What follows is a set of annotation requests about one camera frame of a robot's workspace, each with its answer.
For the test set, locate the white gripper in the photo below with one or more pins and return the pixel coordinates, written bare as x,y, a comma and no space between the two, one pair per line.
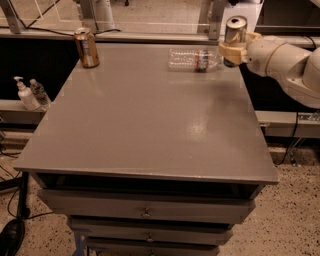
264,54

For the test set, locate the grey drawer cabinet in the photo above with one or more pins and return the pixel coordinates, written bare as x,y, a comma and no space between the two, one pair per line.
132,126

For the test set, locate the Red Bull can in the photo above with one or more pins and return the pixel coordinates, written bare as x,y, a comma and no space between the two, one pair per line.
235,32

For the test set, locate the clear plastic water bottle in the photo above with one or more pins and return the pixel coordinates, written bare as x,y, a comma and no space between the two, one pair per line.
193,60

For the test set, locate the top grey drawer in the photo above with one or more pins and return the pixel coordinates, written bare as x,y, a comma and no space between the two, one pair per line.
147,207

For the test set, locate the middle grey drawer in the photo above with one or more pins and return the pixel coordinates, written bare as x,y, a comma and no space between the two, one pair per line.
151,232

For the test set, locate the white cylinder post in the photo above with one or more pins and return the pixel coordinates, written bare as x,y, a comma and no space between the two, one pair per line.
103,16

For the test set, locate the bottom grey drawer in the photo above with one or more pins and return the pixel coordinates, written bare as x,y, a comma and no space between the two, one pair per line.
143,248

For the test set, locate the grey metal frame rail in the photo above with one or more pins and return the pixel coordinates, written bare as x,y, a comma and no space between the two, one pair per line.
172,21

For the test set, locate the black chair base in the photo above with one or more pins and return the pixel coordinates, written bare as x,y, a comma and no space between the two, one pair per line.
12,235

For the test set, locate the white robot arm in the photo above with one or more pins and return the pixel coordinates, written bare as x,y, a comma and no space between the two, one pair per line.
295,69

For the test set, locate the brown soda can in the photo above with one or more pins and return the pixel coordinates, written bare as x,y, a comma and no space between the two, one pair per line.
86,47

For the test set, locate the white pump dispenser bottle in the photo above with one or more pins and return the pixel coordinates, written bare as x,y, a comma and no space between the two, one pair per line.
26,95

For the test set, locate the small clear bottle on shelf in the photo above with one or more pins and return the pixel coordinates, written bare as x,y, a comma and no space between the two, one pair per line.
40,94

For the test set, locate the grey drawer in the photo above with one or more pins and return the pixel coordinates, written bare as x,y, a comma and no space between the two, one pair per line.
151,232
143,248
147,207

